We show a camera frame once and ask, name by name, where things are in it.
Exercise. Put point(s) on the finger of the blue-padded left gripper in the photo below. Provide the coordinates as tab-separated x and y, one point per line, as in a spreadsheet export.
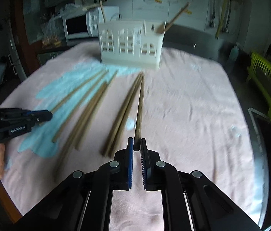
26	112

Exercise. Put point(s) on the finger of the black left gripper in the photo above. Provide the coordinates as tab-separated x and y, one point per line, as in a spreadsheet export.
39	116

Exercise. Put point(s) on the wooden chopstick long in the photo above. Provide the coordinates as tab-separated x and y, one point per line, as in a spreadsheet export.
58	168
72	136

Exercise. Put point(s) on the cream house-shaped utensil holder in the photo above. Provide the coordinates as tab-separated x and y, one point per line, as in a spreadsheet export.
131	43

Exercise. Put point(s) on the clear plastic bottle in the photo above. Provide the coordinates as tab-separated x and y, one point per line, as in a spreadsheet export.
234	53

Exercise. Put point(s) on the white microwave oven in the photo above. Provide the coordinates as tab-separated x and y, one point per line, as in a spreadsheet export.
82	22

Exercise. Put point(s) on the wooden chopstick group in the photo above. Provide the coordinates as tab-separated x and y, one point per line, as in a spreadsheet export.
126	117
174	19
123	115
137	139

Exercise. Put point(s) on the pink towel with blue whale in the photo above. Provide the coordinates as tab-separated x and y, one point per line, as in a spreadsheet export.
191	117

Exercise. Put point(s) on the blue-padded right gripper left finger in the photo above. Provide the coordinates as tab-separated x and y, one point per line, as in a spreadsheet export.
130	161

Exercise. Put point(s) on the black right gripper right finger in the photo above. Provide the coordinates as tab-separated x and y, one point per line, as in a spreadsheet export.
145	163

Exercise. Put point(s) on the plastic bag with oranges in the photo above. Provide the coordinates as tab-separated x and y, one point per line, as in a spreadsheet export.
53	31

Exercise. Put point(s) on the wooden chopstick short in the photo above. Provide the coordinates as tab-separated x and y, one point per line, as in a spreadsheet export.
97	110

